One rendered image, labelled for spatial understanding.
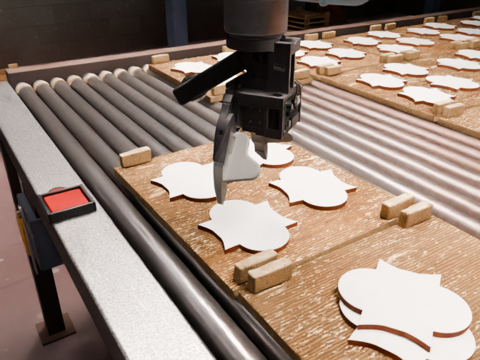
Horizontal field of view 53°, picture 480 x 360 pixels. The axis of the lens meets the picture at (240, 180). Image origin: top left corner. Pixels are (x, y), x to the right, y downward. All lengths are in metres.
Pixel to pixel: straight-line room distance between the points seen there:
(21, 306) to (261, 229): 1.57
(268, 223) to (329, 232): 0.09
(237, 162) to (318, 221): 0.20
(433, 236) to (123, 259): 0.44
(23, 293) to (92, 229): 1.45
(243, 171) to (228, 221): 0.15
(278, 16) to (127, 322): 0.39
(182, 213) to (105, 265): 0.14
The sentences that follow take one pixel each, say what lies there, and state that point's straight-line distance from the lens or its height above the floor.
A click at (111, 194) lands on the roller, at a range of 0.86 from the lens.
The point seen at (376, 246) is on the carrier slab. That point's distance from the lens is 0.70.
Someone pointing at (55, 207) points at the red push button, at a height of 0.93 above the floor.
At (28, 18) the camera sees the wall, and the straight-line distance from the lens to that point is 5.79.
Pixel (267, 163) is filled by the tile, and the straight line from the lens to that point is 0.88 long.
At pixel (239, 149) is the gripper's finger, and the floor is 1.09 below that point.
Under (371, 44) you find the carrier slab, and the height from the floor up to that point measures 0.95.
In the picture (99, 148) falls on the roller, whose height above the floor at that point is 0.92.
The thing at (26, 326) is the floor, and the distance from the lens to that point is 2.05.
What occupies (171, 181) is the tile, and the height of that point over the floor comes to 0.94.
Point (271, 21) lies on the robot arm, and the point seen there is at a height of 1.24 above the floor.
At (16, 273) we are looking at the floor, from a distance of 2.33.
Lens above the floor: 1.33
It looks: 28 degrees down
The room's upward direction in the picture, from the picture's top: straight up
